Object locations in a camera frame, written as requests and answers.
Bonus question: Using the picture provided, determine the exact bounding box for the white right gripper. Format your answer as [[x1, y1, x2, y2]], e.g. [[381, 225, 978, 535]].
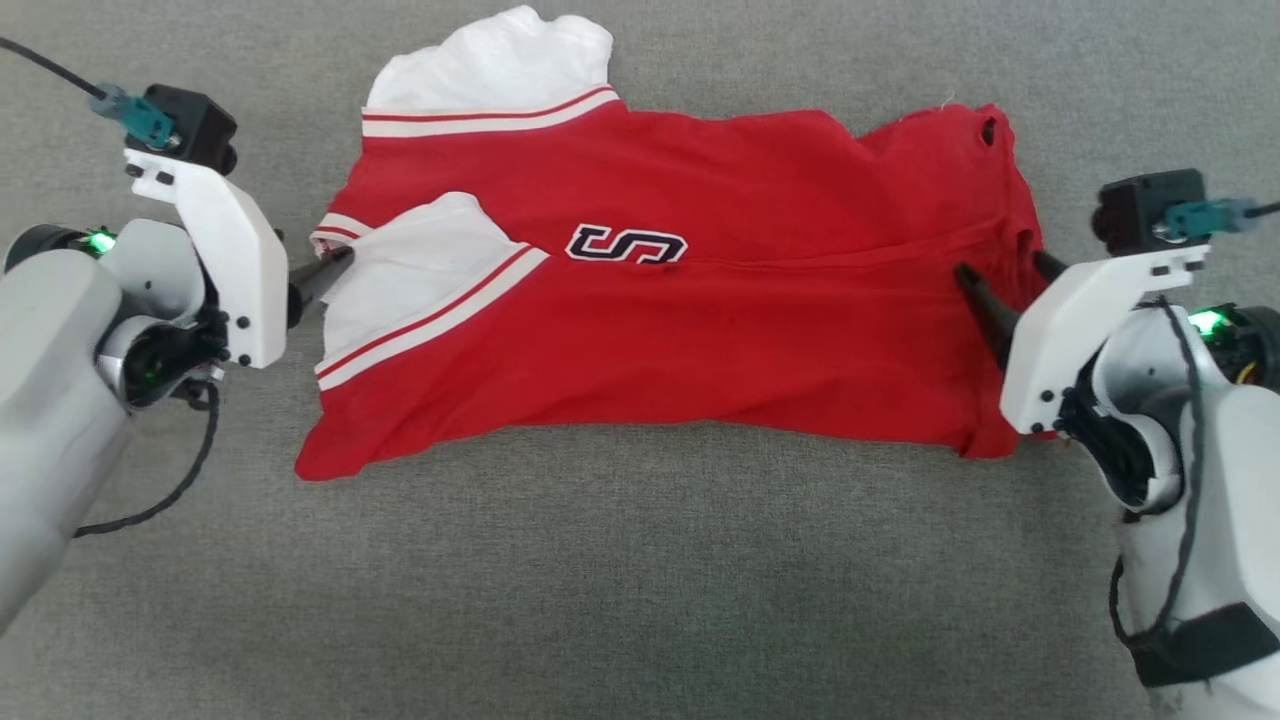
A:
[[954, 242, 1212, 436]]

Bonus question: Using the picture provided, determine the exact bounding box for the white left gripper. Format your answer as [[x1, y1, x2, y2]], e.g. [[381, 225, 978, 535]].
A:
[[124, 147, 358, 370]]

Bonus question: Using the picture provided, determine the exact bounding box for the red and white jersey garment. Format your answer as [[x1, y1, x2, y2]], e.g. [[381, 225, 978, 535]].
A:
[[294, 5, 1048, 483]]

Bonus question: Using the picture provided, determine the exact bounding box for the teal right camera connector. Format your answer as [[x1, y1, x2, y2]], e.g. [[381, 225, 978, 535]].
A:
[[1164, 197, 1262, 242]]

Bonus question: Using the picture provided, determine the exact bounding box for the teal camera connector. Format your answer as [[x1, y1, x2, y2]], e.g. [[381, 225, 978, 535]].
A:
[[89, 82, 182, 152], [1164, 197, 1262, 242]]

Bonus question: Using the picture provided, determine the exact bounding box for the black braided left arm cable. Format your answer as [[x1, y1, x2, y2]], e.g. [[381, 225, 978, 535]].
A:
[[74, 378, 222, 539]]

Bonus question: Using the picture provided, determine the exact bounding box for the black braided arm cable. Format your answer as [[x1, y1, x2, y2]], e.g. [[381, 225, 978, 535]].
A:
[[74, 378, 222, 539], [1107, 298, 1208, 643]]

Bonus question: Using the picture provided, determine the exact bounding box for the teal left camera connector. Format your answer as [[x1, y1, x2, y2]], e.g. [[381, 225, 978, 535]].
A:
[[89, 82, 182, 152]]

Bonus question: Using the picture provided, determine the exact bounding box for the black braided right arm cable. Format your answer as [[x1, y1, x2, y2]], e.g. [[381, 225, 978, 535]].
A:
[[1107, 298, 1208, 643]]

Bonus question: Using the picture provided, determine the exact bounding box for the thin black left camera cable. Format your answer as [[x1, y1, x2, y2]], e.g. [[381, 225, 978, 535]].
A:
[[0, 36, 107, 101]]

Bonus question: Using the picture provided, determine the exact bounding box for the black arm strap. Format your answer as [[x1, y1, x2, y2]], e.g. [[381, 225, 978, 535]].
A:
[[1128, 602, 1280, 690]]

